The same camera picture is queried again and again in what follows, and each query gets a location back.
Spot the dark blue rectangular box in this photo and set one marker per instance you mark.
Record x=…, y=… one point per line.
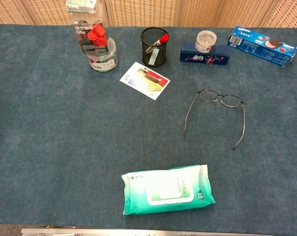
x=204, y=59

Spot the green white wet wipes pack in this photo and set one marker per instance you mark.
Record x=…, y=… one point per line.
x=168, y=189

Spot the wicker lattice folding screen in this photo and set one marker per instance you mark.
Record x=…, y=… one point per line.
x=143, y=12

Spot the red-capped grey marker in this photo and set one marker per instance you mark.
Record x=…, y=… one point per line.
x=164, y=38

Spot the colourful printed postcard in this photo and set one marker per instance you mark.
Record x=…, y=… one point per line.
x=145, y=79

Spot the thin wire-frame eyeglasses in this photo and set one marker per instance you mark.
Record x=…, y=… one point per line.
x=207, y=96

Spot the clear round pin container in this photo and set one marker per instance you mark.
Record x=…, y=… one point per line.
x=206, y=40

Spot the aluminium rail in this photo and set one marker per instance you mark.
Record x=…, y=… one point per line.
x=114, y=232

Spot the clear round plastic jar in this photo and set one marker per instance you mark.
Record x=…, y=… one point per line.
x=104, y=64

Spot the blue Oreo cookie box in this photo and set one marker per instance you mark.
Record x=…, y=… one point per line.
x=258, y=49

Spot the small green white box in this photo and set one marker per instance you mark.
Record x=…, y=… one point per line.
x=80, y=6

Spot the light blue patterned strip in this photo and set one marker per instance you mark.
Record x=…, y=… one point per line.
x=153, y=57

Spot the blue felt table cloth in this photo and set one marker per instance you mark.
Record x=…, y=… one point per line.
x=64, y=135

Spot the black mesh pen holder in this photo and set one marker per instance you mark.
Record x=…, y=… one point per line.
x=163, y=55

